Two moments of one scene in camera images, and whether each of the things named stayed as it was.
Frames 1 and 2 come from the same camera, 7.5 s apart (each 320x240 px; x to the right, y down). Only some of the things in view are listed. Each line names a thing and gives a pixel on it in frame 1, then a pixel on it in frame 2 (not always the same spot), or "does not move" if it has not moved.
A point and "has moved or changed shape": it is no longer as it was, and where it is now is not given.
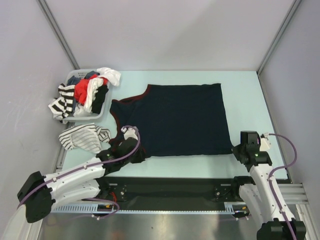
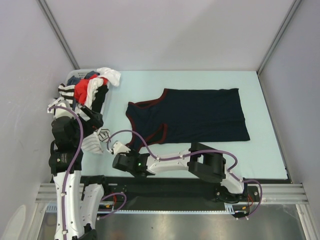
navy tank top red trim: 178,119 has moved or changed shape
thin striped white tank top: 88,136 does not move
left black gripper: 141,156 -> 95,121
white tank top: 113,76 does not move
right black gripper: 235,150 -> 132,152
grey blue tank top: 73,80 does not move
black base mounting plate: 169,190 does not move
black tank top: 99,99 does not move
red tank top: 80,88 does not move
